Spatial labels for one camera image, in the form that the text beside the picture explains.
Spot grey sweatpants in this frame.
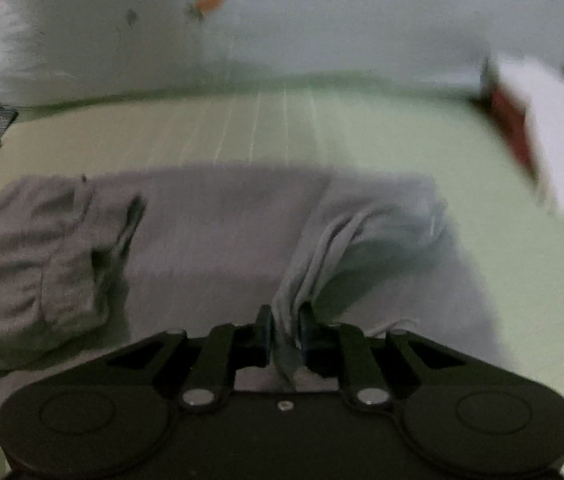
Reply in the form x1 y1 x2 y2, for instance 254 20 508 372
0 166 506 402

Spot red garment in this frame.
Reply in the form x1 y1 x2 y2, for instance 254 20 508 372
472 58 538 184

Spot white folded garment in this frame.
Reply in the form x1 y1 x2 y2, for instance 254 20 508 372
491 53 564 217

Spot light blue carrot print sheet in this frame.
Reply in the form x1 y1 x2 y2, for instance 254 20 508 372
0 0 564 107

